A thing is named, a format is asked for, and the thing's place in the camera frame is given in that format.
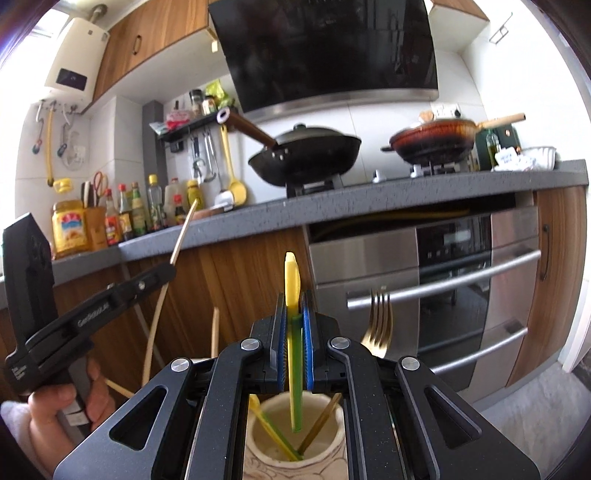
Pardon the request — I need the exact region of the gold fork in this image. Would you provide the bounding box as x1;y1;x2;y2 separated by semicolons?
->
294;287;395;455

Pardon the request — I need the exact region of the yellow green plastic utensil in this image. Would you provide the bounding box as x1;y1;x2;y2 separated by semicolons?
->
283;251;304;433

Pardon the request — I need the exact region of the grey kitchen countertop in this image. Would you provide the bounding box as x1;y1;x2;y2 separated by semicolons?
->
53;160;590;285

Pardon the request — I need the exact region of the person's left hand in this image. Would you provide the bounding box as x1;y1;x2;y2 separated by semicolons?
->
1;358;115;479

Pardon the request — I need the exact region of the red cap sauce bottle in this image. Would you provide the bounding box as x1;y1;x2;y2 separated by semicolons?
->
104;188;121;246

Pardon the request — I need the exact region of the wooden chopstick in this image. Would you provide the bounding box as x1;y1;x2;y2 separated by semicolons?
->
105;378;134;399
211;307;221;358
141;201;197;386

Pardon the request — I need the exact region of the green sauce bottle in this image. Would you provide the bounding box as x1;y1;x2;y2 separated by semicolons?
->
131;182;147;237

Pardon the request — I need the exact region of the white floral ceramic utensil holder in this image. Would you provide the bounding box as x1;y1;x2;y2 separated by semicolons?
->
242;392;349;480

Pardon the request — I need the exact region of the wooden knife block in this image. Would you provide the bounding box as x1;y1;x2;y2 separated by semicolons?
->
85;206;108;252

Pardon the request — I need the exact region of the clear oil bottle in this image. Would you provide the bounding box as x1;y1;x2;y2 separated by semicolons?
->
147;174;166;231

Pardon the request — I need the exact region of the yellow lidded jar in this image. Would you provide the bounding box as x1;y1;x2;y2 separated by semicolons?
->
51;199;89;259

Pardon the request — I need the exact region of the yellow tulip plastic utensil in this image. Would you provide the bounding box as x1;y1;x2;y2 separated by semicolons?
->
249;394;302;462

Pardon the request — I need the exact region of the yellow ladle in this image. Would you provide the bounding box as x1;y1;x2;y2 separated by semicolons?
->
219;125;247;207

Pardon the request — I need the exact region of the stainless steel oven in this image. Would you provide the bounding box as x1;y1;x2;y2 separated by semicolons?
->
310;206;541;402

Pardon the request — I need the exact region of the black wok with lid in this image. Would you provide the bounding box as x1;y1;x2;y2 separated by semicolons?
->
216;108;362;187

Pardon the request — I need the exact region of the white water heater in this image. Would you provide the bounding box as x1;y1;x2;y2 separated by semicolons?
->
42;17;110;111

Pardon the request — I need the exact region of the wooden upper cabinet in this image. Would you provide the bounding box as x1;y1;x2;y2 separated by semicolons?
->
93;1;219;103

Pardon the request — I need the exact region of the brown frying pan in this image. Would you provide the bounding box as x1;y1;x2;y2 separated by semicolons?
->
381;113;526;166

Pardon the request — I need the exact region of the black range hood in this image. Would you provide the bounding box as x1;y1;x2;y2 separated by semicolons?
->
209;1;439;118

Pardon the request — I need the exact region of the olive oil bottle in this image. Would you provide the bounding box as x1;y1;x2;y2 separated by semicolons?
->
485;129;501;168

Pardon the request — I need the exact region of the white foil tray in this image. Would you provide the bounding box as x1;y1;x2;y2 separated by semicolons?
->
493;147;556;172

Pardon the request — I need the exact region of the black wall shelf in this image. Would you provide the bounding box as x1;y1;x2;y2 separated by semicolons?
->
157;111;218;143

